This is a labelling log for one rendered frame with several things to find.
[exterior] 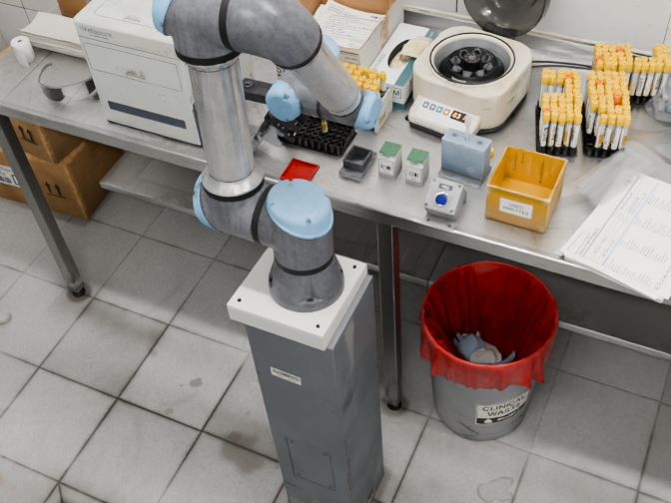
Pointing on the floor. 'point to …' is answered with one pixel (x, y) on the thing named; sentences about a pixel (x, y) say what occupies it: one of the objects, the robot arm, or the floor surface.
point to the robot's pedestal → (326, 407)
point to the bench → (368, 193)
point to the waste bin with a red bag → (537, 299)
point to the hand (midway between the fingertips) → (260, 135)
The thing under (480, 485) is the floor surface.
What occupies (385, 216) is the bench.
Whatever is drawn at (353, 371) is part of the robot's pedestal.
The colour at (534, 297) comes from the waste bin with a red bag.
